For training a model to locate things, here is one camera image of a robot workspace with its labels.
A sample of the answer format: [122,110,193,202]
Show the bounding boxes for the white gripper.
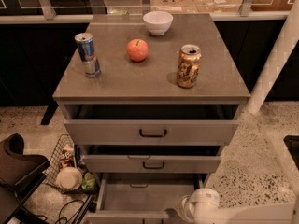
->
[178,188,220,224]

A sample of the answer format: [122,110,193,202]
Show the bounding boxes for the grey bottom drawer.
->
[87,173,206,224]

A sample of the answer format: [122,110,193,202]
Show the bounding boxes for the grey drawer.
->
[65,105,238,146]
[87,173,206,224]
[83,145,221,174]

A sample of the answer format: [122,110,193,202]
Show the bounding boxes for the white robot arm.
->
[177,188,299,224]

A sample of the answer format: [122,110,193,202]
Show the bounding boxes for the grey drawer cabinet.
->
[51,13,251,185]

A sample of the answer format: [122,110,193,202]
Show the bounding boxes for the grey middle drawer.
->
[83,145,221,174]

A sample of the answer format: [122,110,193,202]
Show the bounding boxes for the grey top drawer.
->
[65,105,238,146]

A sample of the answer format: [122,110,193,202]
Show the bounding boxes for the black object at right edge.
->
[283,135,299,169]

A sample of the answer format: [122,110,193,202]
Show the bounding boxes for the green snack packet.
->
[81,173,96,190]

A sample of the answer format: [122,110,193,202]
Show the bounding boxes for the white bowl in basket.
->
[56,167,82,189]

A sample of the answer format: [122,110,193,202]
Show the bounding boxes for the brown snack bag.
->
[59,145,75,169]

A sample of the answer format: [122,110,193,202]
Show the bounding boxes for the gold soda can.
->
[177,44,201,89]

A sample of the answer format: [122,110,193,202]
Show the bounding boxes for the red apple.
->
[126,39,149,62]

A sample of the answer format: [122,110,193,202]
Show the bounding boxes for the white ceramic bowl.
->
[143,11,173,36]

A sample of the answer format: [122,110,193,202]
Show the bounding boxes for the blue silver energy drink can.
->
[75,33,100,77]

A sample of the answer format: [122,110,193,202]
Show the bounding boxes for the black cable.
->
[54,199,97,224]

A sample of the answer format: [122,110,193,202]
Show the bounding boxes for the black wire basket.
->
[45,134,98,194]

